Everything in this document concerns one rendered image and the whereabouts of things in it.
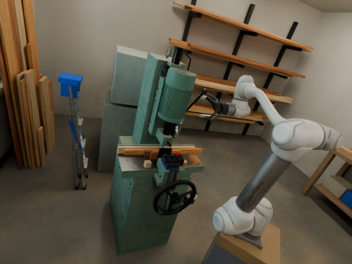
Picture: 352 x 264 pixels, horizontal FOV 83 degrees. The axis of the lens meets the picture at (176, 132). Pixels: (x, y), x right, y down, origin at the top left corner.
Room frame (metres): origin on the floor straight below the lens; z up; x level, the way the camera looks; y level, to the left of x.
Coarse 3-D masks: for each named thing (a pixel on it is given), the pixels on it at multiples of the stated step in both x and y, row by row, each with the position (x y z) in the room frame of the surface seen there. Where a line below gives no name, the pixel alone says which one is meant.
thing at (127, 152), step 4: (172, 148) 1.28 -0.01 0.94; (176, 148) 1.30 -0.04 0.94; (180, 148) 1.31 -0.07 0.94; (184, 148) 1.33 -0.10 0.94; (188, 148) 1.35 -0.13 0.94; (192, 148) 1.37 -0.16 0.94; (196, 148) 1.39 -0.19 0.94; (200, 148) 1.40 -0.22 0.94; (124, 152) 1.09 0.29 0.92; (128, 152) 1.10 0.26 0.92; (132, 152) 1.11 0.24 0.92; (136, 152) 1.12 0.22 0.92; (140, 152) 1.14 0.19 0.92; (184, 152) 1.32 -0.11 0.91; (188, 152) 1.34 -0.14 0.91; (192, 152) 1.36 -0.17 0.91; (196, 152) 1.38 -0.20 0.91; (200, 152) 1.39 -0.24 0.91
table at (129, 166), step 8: (120, 160) 1.02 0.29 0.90; (128, 160) 1.04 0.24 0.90; (136, 160) 1.07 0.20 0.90; (144, 160) 1.09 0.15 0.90; (152, 160) 1.12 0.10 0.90; (120, 168) 0.96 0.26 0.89; (128, 168) 0.97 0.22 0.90; (136, 168) 0.99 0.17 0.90; (144, 168) 1.01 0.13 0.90; (152, 168) 1.04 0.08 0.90; (184, 168) 1.15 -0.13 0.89; (192, 168) 1.19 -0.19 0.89; (200, 168) 1.22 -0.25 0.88; (120, 176) 0.94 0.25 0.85; (128, 176) 0.95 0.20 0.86; (136, 176) 0.98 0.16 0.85; (144, 176) 1.01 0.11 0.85; (160, 184) 0.96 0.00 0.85
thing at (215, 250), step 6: (216, 234) 1.13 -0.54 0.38; (210, 246) 1.11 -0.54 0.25; (216, 246) 0.87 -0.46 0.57; (210, 252) 0.88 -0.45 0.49; (216, 252) 0.87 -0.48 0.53; (222, 252) 0.86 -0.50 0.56; (228, 252) 0.85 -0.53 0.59; (204, 258) 1.05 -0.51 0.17; (210, 258) 0.87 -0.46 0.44; (216, 258) 0.86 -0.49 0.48; (222, 258) 0.85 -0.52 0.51; (228, 258) 0.84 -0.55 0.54; (234, 258) 0.83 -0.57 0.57
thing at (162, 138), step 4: (160, 128) 1.28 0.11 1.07; (160, 132) 1.23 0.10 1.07; (156, 136) 1.27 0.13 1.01; (160, 136) 1.21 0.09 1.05; (164, 136) 1.19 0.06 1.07; (168, 136) 1.20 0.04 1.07; (160, 140) 1.20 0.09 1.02; (164, 140) 1.17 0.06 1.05; (168, 140) 1.19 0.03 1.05; (164, 144) 1.18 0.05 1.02
